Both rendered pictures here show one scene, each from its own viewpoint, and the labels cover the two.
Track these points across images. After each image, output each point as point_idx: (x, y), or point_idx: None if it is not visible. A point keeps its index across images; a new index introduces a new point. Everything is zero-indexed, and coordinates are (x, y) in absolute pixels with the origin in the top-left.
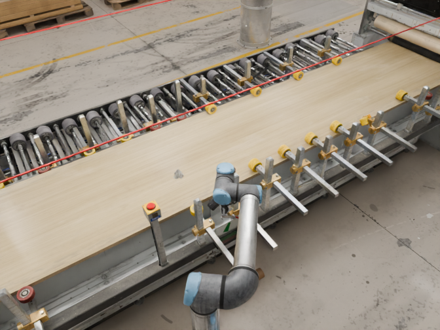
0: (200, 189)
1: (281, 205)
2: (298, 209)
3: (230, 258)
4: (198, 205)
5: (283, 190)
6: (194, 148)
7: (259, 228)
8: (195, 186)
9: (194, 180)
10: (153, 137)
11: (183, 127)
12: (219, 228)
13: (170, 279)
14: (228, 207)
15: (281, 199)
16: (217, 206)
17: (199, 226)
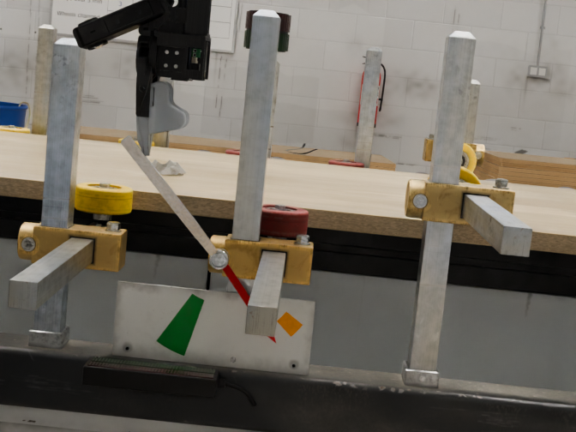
0: (183, 188)
1: (507, 402)
2: (494, 237)
3: (32, 273)
4: (63, 62)
5: (486, 203)
6: (298, 177)
7: (267, 278)
8: (177, 185)
9: (197, 183)
10: (209, 154)
11: (324, 167)
12: (138, 296)
13: None
14: (151, 68)
15: (530, 393)
16: (101, 32)
17: (47, 199)
